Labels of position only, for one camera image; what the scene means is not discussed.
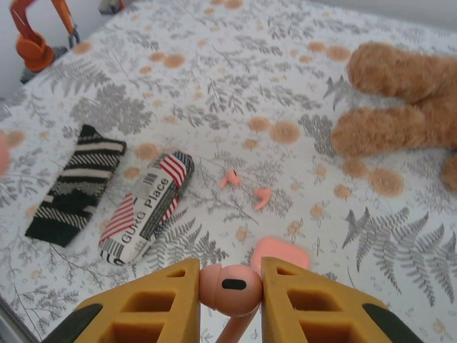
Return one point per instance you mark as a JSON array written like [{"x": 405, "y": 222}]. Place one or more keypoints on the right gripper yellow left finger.
[{"x": 160, "y": 303}]

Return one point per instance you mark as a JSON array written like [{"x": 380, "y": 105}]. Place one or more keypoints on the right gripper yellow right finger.
[{"x": 303, "y": 303}]

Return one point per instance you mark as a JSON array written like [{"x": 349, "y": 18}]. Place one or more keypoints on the flag print glasses case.
[{"x": 150, "y": 211}]

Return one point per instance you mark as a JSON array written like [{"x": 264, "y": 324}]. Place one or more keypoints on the black beige striped sock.
[{"x": 71, "y": 189}]

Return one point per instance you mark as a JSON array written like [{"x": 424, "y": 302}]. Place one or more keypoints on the brown teddy bear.
[{"x": 392, "y": 78}]

